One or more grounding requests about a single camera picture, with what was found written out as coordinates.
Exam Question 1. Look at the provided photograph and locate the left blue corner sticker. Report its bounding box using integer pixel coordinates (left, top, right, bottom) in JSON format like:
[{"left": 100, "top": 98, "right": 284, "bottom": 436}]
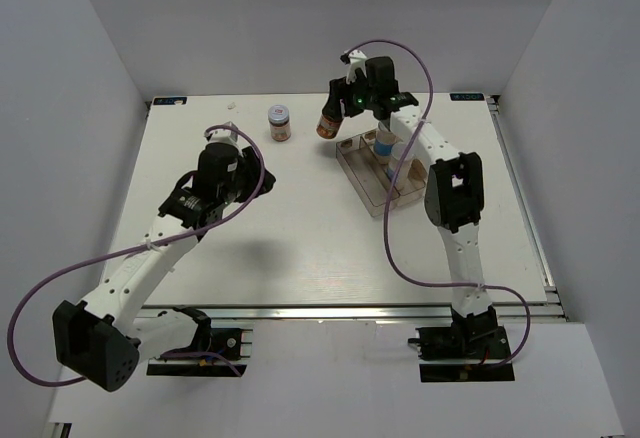
[{"left": 152, "top": 96, "right": 187, "bottom": 106}]

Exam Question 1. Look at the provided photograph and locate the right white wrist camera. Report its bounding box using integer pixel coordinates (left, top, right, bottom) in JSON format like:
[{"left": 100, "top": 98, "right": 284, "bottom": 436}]
[{"left": 340, "top": 49, "right": 367, "bottom": 84}]

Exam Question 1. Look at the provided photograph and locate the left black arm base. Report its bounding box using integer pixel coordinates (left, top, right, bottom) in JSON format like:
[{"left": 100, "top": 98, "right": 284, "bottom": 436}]
[{"left": 146, "top": 306, "right": 253, "bottom": 378}]

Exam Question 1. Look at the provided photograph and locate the blue corner sticker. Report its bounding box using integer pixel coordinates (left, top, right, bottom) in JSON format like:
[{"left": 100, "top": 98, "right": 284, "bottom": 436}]
[
  {"left": 152, "top": 96, "right": 187, "bottom": 106},
  {"left": 449, "top": 92, "right": 485, "bottom": 102}
]

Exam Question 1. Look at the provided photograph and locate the aluminium front frame rail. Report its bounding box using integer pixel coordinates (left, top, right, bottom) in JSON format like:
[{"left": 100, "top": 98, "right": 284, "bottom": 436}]
[{"left": 137, "top": 295, "right": 566, "bottom": 323}]

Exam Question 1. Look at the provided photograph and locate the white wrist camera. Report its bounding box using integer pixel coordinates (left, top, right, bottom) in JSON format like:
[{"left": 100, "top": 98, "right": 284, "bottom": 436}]
[
  {"left": 340, "top": 49, "right": 367, "bottom": 84},
  {"left": 204, "top": 122, "right": 239, "bottom": 147}
]

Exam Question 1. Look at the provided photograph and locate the red label spice jar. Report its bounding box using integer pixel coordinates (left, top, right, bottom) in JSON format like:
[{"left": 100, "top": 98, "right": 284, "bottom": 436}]
[
  {"left": 316, "top": 114, "right": 343, "bottom": 140},
  {"left": 267, "top": 105, "right": 291, "bottom": 142}
]

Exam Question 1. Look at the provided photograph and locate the silver lid pearl jar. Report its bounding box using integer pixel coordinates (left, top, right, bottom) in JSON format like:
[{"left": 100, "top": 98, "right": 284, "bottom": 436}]
[
  {"left": 373, "top": 129, "right": 397, "bottom": 164},
  {"left": 386, "top": 155, "right": 413, "bottom": 190}
]

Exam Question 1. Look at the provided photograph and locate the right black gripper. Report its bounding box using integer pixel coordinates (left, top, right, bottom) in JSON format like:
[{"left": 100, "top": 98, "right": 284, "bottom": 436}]
[{"left": 324, "top": 70, "right": 378, "bottom": 121}]

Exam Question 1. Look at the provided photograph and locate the right blue corner sticker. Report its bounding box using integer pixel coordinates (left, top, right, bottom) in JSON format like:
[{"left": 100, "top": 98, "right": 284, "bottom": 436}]
[{"left": 449, "top": 92, "right": 485, "bottom": 102}]

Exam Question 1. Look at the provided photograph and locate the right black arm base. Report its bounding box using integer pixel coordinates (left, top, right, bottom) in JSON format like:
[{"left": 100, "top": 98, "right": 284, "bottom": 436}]
[{"left": 407, "top": 326, "right": 515, "bottom": 383}]

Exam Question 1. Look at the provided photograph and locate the clear acrylic organizer tray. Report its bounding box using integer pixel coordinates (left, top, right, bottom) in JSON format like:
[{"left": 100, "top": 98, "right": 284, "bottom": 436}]
[{"left": 335, "top": 129, "right": 426, "bottom": 217}]

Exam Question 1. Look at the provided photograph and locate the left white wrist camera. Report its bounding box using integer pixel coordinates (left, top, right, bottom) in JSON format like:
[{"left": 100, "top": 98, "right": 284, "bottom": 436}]
[{"left": 204, "top": 122, "right": 239, "bottom": 147}]

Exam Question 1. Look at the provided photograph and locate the pink cap spice bottle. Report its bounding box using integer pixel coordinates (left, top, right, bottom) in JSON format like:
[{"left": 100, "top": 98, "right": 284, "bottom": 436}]
[{"left": 409, "top": 159, "right": 428, "bottom": 182}]

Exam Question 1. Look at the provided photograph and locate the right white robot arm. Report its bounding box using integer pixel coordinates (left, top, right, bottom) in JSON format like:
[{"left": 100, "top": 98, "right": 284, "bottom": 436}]
[{"left": 316, "top": 50, "right": 498, "bottom": 357}]

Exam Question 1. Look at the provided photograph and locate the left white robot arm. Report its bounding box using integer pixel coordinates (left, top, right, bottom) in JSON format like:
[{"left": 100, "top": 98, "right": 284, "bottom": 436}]
[{"left": 53, "top": 143, "right": 275, "bottom": 392}]

